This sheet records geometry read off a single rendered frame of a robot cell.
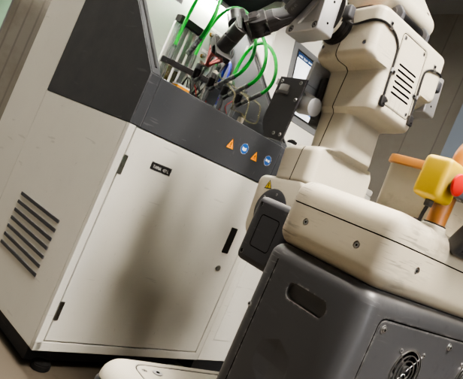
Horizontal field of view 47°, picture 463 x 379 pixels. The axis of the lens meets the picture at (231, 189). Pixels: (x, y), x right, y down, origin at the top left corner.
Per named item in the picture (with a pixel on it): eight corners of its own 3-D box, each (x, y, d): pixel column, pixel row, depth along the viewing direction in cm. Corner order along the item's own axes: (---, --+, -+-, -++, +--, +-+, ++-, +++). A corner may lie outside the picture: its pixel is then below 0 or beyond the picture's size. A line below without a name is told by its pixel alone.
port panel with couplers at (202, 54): (188, 86, 226) (217, 19, 226) (183, 85, 229) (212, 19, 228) (208, 98, 236) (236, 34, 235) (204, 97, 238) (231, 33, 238)
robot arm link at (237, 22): (237, 25, 178) (250, 33, 181) (235, 13, 182) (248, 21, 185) (225, 40, 182) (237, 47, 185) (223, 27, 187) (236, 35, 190)
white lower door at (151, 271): (43, 341, 156) (137, 127, 155) (40, 338, 157) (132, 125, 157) (196, 353, 202) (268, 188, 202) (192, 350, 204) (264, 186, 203)
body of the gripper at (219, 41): (225, 46, 194) (238, 31, 190) (228, 64, 188) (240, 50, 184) (211, 37, 191) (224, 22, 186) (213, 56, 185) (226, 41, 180)
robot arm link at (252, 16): (259, 15, 177) (266, 35, 184) (255, -5, 184) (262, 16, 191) (225, 25, 179) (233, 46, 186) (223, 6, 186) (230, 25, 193)
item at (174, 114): (140, 127, 157) (161, 77, 156) (132, 124, 160) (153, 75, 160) (265, 186, 201) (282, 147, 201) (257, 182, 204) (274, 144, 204)
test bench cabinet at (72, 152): (20, 372, 154) (128, 122, 154) (-40, 288, 195) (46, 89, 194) (189, 377, 205) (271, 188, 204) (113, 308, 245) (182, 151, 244)
